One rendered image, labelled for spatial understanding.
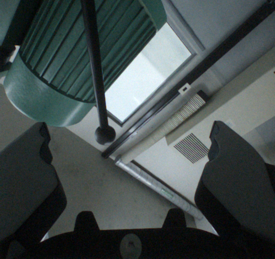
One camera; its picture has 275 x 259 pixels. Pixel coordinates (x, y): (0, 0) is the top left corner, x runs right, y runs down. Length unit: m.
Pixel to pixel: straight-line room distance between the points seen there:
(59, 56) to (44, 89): 0.06
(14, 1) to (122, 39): 0.16
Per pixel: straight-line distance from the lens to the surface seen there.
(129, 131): 1.88
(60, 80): 0.28
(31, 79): 0.30
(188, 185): 2.91
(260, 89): 1.85
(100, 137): 0.22
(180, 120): 1.74
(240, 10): 1.95
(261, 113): 2.00
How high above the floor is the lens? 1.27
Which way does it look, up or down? 20 degrees up
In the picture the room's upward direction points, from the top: 132 degrees counter-clockwise
